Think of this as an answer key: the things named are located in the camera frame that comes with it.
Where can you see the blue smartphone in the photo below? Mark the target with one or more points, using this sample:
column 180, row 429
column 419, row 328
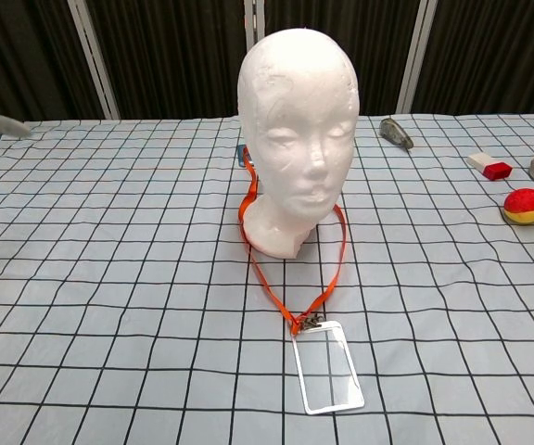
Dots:
column 241, row 160

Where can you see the white foam mannequin head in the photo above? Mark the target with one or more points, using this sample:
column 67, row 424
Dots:
column 295, row 116

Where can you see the red and white small box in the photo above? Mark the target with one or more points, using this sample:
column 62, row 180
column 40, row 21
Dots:
column 494, row 169

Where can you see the red and yellow ball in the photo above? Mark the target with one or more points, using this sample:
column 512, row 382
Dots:
column 524, row 204

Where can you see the black folding screen white frame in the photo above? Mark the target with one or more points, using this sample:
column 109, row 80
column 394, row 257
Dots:
column 179, row 55

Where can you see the white clear badge holder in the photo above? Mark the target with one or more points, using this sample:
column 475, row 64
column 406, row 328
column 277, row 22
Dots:
column 327, row 371

